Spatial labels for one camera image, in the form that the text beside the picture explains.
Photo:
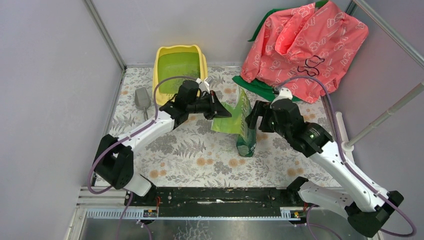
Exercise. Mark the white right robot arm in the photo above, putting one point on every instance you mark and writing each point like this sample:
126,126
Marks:
365,204

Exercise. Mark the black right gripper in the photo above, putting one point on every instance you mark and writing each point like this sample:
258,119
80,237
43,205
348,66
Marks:
262,115

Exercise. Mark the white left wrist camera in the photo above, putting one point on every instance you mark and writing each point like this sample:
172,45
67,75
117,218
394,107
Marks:
204,84

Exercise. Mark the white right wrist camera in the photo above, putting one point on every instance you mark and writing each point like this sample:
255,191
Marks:
282,93

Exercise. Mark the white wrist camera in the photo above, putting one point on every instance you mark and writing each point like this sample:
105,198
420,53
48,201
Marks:
204,84
282,93

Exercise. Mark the floral table mat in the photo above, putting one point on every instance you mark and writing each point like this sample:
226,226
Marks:
194,155

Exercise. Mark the green litter pile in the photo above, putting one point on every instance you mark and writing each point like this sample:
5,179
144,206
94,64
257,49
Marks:
174,84

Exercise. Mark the white metal pole stand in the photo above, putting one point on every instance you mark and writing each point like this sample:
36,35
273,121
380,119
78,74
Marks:
387,133

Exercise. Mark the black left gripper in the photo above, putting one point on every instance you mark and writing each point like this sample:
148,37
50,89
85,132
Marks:
211,104

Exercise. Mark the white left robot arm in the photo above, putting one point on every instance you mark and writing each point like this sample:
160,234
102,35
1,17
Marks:
114,160

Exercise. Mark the green cloth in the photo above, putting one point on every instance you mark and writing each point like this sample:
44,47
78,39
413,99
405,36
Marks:
258,86

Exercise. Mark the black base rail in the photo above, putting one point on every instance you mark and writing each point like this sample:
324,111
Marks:
218,202

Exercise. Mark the yellow litter box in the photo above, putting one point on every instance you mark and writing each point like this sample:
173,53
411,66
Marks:
171,60

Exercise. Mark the green litter bag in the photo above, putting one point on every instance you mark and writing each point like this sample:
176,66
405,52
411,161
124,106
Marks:
236,124

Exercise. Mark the silver metal scoop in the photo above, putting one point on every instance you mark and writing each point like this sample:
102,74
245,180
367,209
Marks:
142,101

